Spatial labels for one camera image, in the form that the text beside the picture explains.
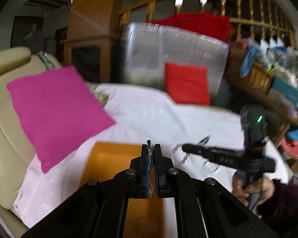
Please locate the magenta cushion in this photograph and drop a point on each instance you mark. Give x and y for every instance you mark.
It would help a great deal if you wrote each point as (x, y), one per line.
(57, 112)

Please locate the silver metal key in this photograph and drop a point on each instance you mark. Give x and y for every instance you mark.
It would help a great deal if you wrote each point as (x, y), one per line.
(149, 154)

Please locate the wicker basket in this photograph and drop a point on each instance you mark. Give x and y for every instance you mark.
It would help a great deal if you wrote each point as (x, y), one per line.
(256, 84)

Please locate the silver foil insulation panel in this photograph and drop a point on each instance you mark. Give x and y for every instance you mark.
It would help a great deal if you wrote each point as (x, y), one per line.
(146, 48)

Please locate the pale pink blanket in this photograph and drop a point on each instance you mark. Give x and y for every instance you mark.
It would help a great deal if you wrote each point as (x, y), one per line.
(143, 114)

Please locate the cream leather sofa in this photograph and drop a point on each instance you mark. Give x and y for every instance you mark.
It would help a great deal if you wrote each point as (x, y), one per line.
(27, 194)

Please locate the clutter of clothes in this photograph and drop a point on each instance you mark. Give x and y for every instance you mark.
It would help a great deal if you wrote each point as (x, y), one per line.
(284, 90)

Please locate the person's right hand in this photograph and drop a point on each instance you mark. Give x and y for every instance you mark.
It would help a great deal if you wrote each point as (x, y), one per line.
(264, 186)

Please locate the wooden railing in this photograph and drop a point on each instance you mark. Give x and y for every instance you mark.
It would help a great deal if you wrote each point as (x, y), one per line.
(263, 19)

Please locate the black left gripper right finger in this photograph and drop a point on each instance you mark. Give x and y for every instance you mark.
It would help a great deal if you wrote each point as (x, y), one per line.
(170, 181)

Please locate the large red pillow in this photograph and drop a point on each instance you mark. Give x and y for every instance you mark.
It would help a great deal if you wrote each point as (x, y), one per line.
(206, 23)

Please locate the red cushion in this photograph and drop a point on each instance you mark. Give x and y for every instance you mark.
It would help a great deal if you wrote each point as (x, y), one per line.
(187, 84)

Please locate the orange cardboard tray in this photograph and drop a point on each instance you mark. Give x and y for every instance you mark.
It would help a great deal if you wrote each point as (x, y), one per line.
(118, 198)

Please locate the orange wooden cabinet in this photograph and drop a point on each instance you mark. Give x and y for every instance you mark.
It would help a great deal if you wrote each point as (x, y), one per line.
(93, 23)

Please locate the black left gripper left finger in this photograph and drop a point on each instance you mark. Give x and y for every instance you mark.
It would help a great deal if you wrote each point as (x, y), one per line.
(134, 182)

